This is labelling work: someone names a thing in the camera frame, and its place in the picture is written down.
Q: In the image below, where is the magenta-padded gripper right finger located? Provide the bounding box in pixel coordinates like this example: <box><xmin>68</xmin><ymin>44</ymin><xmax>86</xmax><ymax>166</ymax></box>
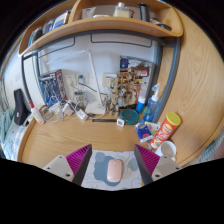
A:
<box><xmin>134</xmin><ymin>144</ymin><xmax>183</xmax><ymax>186</ymax></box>

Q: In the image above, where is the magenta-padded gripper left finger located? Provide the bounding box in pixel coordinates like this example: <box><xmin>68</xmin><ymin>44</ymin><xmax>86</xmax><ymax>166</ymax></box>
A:
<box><xmin>43</xmin><ymin>143</ymin><xmax>93</xmax><ymax>187</ymax></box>

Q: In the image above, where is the pink computer mouse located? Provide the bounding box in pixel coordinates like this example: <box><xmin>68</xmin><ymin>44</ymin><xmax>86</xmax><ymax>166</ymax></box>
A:
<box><xmin>106</xmin><ymin>158</ymin><xmax>124</xmax><ymax>183</ymax></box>

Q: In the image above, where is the grey patterned mouse pad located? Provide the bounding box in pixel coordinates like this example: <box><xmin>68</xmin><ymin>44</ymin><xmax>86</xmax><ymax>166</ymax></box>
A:
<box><xmin>80</xmin><ymin>149</ymin><xmax>145</xmax><ymax>191</ymax></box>

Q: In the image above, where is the white mug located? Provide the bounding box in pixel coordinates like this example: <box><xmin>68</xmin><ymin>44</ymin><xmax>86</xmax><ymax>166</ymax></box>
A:
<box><xmin>154</xmin><ymin>140</ymin><xmax>178</xmax><ymax>163</ymax></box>

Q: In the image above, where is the red chips can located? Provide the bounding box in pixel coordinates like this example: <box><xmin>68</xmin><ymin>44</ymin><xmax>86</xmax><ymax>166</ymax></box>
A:
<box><xmin>148</xmin><ymin>111</ymin><xmax>182</xmax><ymax>152</ymax></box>

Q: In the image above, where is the blue tissue pack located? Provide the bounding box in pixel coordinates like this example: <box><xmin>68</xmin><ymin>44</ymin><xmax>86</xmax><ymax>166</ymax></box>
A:
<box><xmin>134</xmin><ymin>119</ymin><xmax>161</xmax><ymax>144</ymax></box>

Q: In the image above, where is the green striped cloth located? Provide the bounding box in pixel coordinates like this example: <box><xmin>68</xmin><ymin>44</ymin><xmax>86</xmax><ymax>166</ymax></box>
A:
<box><xmin>199</xmin><ymin>134</ymin><xmax>224</xmax><ymax>164</ymax></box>

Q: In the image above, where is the white red-capped pump bottle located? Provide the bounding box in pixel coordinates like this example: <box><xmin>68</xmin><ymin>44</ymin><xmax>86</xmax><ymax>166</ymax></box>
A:
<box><xmin>29</xmin><ymin>99</ymin><xmax>45</xmax><ymax>125</ymax></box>

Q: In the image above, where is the plaid bedding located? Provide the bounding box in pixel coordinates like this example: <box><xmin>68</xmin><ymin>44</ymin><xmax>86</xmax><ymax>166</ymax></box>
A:
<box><xmin>0</xmin><ymin>108</ymin><xmax>31</xmax><ymax>161</ymax></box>

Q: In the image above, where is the white power strip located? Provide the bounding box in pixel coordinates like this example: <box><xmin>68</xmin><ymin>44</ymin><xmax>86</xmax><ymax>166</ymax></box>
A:
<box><xmin>66</xmin><ymin>99</ymin><xmax>89</xmax><ymax>121</ymax></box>

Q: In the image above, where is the blue spray bottle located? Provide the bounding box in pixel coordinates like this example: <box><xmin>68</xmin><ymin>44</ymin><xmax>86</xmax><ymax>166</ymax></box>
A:
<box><xmin>143</xmin><ymin>83</ymin><xmax>162</xmax><ymax>123</ymax></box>

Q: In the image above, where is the teal round tin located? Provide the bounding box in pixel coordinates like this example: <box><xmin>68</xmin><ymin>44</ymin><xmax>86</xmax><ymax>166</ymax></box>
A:
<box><xmin>119</xmin><ymin>108</ymin><xmax>140</xmax><ymax>126</ymax></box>

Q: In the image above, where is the black pen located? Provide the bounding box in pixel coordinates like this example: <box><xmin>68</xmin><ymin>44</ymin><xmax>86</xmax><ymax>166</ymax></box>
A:
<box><xmin>91</xmin><ymin>118</ymin><xmax>118</xmax><ymax>123</ymax></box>

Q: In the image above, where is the black bag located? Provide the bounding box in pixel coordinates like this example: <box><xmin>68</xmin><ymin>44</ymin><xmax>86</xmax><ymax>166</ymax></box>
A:
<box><xmin>13</xmin><ymin>88</ymin><xmax>32</xmax><ymax>127</ymax></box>

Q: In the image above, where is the blue robot model kit box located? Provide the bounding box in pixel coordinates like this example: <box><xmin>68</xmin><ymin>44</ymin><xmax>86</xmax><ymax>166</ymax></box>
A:
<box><xmin>38</xmin><ymin>68</ymin><xmax>67</xmax><ymax>107</ymax></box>

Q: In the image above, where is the colourful figure box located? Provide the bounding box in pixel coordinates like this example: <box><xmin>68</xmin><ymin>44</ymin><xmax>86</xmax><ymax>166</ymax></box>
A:
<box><xmin>118</xmin><ymin>54</ymin><xmax>156</xmax><ymax>109</ymax></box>

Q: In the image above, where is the white desk lamp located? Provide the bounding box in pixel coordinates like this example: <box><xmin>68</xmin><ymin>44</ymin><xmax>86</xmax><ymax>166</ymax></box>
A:
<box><xmin>49</xmin><ymin>48</ymin><xmax>108</xmax><ymax>116</ymax></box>

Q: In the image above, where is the wooden shelf unit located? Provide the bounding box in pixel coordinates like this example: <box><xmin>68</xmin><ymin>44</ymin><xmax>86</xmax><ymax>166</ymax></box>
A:
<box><xmin>18</xmin><ymin>0</ymin><xmax>184</xmax><ymax>58</ymax></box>

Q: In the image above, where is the white wall socket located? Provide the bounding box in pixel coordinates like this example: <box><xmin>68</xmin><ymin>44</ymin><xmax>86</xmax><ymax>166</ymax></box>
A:
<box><xmin>64</xmin><ymin>73</ymin><xmax>77</xmax><ymax>87</ymax></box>

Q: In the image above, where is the grey metal desk frame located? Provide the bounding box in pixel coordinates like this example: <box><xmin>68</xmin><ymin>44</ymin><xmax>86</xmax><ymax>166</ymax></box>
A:
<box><xmin>20</xmin><ymin>29</ymin><xmax>183</xmax><ymax>124</ymax></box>

